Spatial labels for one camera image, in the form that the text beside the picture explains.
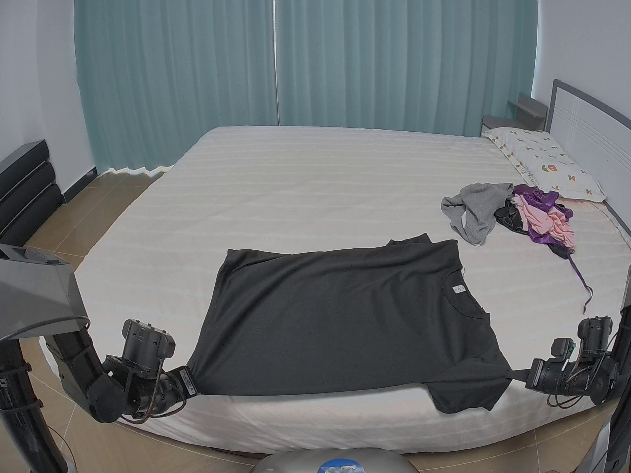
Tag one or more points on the blue-green curtain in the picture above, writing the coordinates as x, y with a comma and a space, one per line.
404, 52
172, 67

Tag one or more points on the grey bedside table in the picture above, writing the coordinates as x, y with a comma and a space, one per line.
527, 109

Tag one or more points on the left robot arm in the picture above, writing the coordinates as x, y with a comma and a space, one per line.
74, 367

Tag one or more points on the grey garment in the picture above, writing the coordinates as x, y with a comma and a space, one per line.
480, 210

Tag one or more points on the bed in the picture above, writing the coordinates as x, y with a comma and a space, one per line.
320, 190

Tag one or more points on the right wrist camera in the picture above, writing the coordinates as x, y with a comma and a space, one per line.
561, 350

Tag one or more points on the black chest of drawers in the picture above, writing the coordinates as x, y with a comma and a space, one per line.
24, 190

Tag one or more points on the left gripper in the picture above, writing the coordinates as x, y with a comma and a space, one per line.
160, 392

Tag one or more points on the black T-shirt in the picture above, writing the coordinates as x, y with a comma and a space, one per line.
345, 323

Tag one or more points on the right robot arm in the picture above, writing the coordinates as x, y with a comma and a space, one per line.
599, 377

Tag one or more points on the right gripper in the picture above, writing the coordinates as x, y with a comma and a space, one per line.
547, 376

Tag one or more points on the white printed pillow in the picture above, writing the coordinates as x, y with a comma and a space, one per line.
547, 163

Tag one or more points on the pile of clothes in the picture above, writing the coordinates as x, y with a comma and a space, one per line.
547, 222

